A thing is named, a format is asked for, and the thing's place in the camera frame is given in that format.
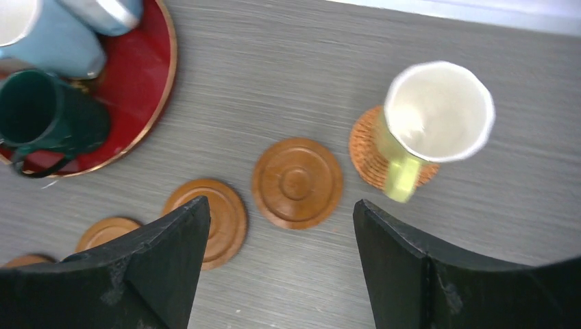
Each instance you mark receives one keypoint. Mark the silver white mug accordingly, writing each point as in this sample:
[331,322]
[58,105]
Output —
[107,17]

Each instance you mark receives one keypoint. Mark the woven rattan coaster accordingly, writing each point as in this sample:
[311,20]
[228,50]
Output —
[365,155]

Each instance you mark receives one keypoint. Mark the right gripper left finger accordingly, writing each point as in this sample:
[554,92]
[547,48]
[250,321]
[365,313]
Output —
[146,278]

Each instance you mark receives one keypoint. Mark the light blue mug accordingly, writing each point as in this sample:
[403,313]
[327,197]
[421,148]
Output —
[43,35]

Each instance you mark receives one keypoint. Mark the wooden coaster two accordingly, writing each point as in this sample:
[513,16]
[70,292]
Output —
[104,231]

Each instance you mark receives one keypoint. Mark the wooden coaster one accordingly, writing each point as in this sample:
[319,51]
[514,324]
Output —
[229,220]

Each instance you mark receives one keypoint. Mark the wooden coaster six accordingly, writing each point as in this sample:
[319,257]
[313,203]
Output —
[297,183]

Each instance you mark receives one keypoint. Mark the dark green mug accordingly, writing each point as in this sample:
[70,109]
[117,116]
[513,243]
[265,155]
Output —
[42,112]

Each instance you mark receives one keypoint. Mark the wooden coaster three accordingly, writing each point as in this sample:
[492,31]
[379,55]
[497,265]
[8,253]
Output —
[28,259]

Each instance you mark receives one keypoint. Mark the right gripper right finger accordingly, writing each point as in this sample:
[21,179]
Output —
[417,280]

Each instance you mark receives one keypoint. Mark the red round tray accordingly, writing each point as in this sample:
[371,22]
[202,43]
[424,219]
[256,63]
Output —
[135,85]

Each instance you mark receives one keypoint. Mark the yellow cream mug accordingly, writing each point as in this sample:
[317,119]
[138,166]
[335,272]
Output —
[434,113]

